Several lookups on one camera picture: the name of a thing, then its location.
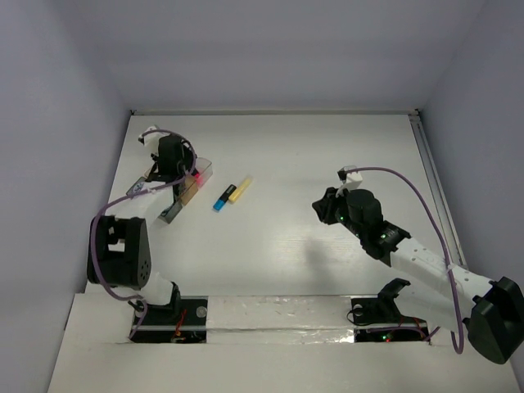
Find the round blue white tape tin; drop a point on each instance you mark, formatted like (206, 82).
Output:
(137, 187)

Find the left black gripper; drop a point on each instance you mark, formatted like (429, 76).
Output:
(164, 174)

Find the blue black highlighter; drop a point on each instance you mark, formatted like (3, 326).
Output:
(220, 203)

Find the pink black highlighter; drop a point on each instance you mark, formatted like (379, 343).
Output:
(200, 178)

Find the aluminium rail at right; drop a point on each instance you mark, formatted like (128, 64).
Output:
(437, 192)

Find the clear plastic organizer tray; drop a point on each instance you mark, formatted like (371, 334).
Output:
(188, 188)

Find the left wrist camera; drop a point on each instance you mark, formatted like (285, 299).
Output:
(150, 139)

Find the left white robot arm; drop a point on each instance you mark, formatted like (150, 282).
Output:
(119, 255)

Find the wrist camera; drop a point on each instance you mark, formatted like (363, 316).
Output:
(150, 139)
(350, 179)

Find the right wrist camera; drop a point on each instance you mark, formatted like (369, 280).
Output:
(350, 179)

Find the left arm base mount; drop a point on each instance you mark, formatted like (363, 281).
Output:
(185, 324)

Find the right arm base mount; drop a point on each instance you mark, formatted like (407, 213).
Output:
(377, 319)

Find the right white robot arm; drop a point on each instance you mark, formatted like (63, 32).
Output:
(488, 311)

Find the yellow highlighter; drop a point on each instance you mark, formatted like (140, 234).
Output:
(240, 189)

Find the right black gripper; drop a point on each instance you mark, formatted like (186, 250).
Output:
(325, 205)

